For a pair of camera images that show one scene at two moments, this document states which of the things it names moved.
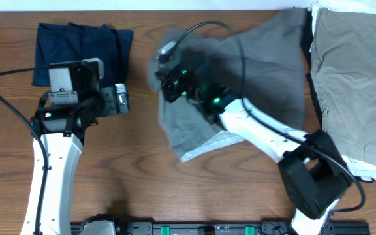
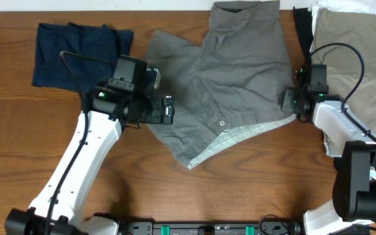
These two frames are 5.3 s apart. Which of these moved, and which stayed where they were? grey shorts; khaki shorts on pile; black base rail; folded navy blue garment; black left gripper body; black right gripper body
Moved: black right gripper body; grey shorts; black left gripper body
Stayed: folded navy blue garment; black base rail; khaki shorts on pile
